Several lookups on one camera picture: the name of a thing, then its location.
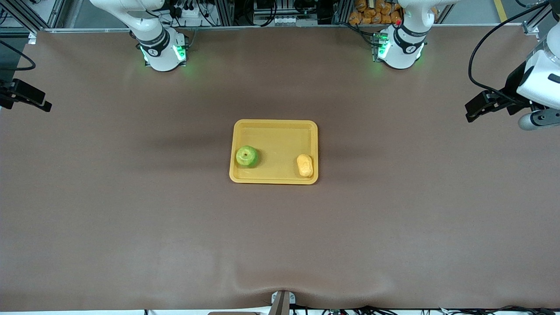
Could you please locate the aluminium table edge rail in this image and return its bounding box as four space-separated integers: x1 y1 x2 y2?
44 24 525 33

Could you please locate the green apple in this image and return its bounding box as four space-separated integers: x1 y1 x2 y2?
236 145 259 168

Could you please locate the white power strip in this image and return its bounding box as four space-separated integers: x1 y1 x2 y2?
173 3 198 19

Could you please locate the aluminium frame profile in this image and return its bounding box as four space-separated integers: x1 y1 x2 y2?
0 0 66 30
523 0 560 35

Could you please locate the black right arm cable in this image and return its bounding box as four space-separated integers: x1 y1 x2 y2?
0 40 36 70

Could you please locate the yellow plastic tray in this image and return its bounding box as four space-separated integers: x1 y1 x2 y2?
229 119 319 185

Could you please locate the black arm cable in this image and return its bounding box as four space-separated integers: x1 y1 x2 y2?
468 2 550 101
0 40 36 70

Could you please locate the yellow potato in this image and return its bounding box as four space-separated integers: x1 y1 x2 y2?
296 154 314 178

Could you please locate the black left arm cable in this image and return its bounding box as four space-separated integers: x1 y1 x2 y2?
468 2 550 101

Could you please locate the black floor cable bundle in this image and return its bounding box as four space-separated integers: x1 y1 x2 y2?
291 305 560 315

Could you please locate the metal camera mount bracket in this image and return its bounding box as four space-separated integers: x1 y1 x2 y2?
270 290 296 315

